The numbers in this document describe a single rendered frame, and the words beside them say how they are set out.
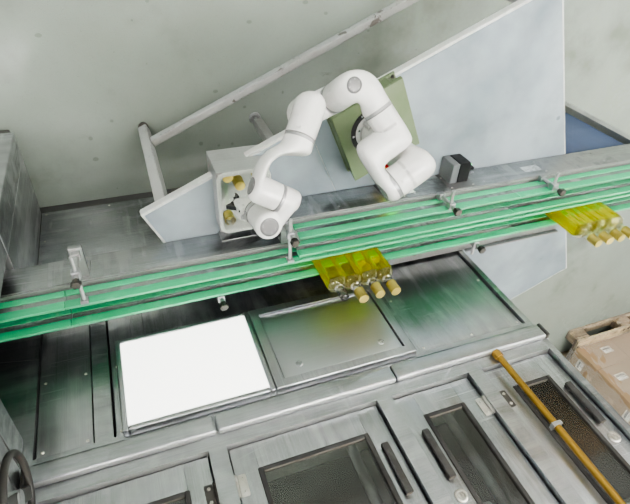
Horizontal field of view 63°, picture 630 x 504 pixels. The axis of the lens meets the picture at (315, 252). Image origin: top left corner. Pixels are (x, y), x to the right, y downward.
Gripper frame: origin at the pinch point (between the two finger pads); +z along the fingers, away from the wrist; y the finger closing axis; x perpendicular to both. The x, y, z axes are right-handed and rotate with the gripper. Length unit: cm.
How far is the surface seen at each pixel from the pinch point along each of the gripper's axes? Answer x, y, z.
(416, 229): -23, 60, 0
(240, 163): 8.9, 1.3, 7.9
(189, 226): -12.0, -17.3, 17.3
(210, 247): -18.4, -12.3, 10.9
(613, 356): -250, 335, 125
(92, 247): -27, -53, 56
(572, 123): -7, 172, 45
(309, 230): -14.7, 19.2, -1.1
